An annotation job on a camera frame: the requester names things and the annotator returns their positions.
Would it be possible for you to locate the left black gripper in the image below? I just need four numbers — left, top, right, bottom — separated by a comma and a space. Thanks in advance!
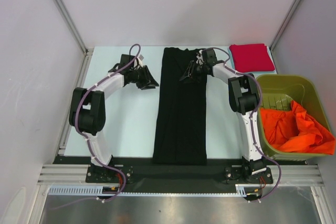
130, 66, 159, 90

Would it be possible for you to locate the black t shirt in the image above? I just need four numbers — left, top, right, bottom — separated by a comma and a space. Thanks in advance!
152, 47, 207, 165

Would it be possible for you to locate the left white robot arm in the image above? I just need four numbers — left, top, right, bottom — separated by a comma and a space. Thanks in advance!
69, 54, 159, 182

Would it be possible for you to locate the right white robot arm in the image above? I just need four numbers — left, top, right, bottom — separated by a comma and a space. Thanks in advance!
180, 47, 267, 183

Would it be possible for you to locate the folded red t shirt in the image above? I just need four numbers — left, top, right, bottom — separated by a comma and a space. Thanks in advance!
229, 43, 276, 73

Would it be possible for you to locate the olive green plastic basket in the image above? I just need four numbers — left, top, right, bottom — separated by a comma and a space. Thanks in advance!
257, 74, 330, 161

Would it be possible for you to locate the orange t shirt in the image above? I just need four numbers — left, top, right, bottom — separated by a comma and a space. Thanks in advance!
260, 100, 335, 155

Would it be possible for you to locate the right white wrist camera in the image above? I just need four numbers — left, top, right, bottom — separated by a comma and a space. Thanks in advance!
196, 49, 204, 65

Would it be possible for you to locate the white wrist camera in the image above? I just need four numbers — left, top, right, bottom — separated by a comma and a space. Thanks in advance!
134, 55, 144, 69
196, 49, 204, 65

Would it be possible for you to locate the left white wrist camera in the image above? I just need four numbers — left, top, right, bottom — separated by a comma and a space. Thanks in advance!
134, 55, 144, 69

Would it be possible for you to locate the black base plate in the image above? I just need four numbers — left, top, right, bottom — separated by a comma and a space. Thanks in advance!
52, 155, 275, 195

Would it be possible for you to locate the slotted cable duct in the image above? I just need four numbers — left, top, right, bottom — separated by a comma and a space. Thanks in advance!
48, 184, 266, 197

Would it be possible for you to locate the left aluminium corner post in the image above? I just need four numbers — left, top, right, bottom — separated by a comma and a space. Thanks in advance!
53, 0, 88, 55

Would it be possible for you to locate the aluminium corner post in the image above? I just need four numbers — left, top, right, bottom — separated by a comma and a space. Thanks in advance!
53, 0, 88, 55
269, 0, 318, 51

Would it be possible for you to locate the right aluminium corner post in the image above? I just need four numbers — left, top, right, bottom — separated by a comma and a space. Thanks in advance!
269, 0, 318, 51

